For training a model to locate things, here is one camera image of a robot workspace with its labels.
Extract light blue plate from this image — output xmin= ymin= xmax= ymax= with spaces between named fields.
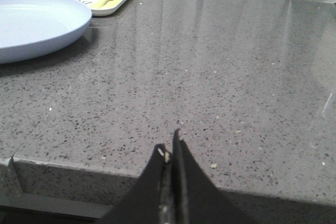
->
xmin=1 ymin=0 xmax=92 ymax=64

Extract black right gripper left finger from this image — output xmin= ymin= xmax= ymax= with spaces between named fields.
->
xmin=98 ymin=144 xmax=172 ymax=224

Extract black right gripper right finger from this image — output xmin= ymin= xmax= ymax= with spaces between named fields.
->
xmin=172 ymin=130 xmax=252 ymax=223

